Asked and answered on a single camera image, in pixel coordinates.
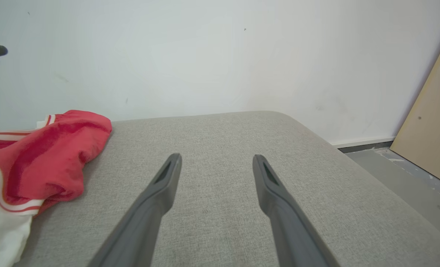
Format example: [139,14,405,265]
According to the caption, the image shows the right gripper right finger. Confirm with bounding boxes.
[252,154,341,267]

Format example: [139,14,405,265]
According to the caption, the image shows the light wooden board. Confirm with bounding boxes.
[390,22,440,189]

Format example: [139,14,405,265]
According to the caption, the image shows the white and black baseboard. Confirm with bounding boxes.
[331,136,395,154]

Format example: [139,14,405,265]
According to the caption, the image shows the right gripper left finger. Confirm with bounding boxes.
[88,153,182,267]

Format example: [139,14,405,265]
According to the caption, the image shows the grey fabric sofa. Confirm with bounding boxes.
[14,111,440,267]

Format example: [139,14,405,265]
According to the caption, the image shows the red white basketball jersey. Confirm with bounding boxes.
[0,110,113,267]

